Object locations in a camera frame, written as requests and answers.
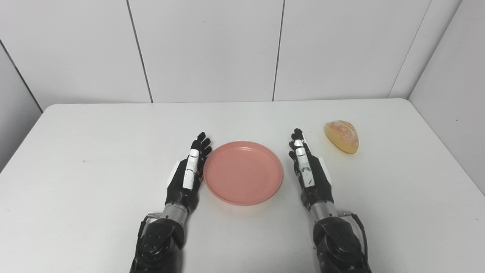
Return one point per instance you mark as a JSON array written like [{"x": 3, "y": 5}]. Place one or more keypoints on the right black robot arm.
[{"x": 337, "y": 242}]

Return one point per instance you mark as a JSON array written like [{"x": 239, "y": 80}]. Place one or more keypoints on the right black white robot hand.
[{"x": 310, "y": 174}]

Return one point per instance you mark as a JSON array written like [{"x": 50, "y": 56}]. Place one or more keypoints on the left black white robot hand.
[{"x": 188, "y": 174}]

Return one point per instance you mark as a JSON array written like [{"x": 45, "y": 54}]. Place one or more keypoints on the golden bread roll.
[{"x": 342, "y": 135}]

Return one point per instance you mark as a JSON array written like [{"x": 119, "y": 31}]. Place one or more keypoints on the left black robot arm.
[{"x": 159, "y": 242}]

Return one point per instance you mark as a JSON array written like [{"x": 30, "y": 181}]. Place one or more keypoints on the pink round plate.
[{"x": 243, "y": 173}]

